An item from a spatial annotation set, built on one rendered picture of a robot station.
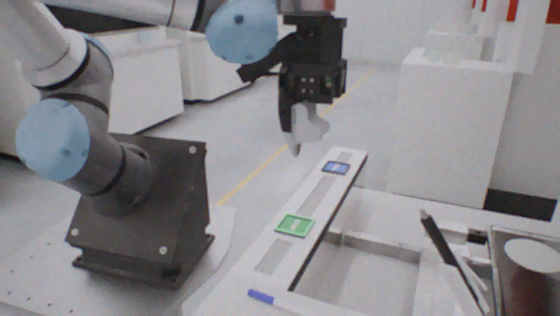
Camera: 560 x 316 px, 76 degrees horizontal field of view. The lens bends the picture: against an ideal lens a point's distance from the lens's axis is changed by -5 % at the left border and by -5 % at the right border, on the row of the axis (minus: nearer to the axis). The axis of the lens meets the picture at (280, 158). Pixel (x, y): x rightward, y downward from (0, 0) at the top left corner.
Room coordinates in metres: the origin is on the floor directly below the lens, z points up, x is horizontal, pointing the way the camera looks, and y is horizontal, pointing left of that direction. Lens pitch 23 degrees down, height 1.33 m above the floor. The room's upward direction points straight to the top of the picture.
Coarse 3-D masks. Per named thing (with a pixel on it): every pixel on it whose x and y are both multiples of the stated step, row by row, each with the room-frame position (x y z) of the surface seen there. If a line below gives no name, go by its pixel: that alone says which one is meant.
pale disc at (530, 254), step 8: (512, 240) 0.59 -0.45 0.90; (520, 240) 0.59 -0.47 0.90; (528, 240) 0.59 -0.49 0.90; (512, 248) 0.56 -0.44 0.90; (520, 248) 0.56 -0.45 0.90; (528, 248) 0.56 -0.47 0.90; (536, 248) 0.56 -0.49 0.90; (544, 248) 0.56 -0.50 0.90; (512, 256) 0.54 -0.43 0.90; (520, 256) 0.54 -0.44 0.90; (528, 256) 0.54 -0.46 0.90; (536, 256) 0.54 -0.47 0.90; (544, 256) 0.54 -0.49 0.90; (552, 256) 0.54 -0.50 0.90; (520, 264) 0.52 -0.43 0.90; (528, 264) 0.52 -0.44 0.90; (536, 264) 0.52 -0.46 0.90; (544, 264) 0.51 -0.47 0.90; (552, 264) 0.51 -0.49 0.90
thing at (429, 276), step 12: (420, 264) 0.55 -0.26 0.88; (432, 264) 0.55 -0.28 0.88; (420, 276) 0.52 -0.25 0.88; (432, 276) 0.51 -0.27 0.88; (420, 288) 0.49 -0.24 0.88; (432, 288) 0.48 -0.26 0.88; (420, 300) 0.46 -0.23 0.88; (456, 300) 0.46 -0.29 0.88; (420, 312) 0.43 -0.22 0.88; (456, 312) 0.43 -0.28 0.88
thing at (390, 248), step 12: (348, 240) 0.68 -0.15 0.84; (360, 240) 0.67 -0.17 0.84; (372, 240) 0.67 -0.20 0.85; (384, 240) 0.66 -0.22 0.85; (372, 252) 0.66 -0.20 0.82; (384, 252) 0.65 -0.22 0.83; (396, 252) 0.64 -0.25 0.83; (408, 252) 0.63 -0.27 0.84; (420, 252) 0.62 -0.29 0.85; (468, 264) 0.59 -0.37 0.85; (480, 264) 0.58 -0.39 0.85; (480, 276) 0.58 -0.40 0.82
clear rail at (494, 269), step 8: (488, 232) 0.61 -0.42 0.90; (488, 240) 0.59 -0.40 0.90; (488, 248) 0.57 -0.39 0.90; (488, 256) 0.55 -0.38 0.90; (496, 264) 0.52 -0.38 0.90; (496, 272) 0.49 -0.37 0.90; (496, 288) 0.46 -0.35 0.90; (496, 296) 0.44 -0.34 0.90; (496, 304) 0.42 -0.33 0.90; (496, 312) 0.41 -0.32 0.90
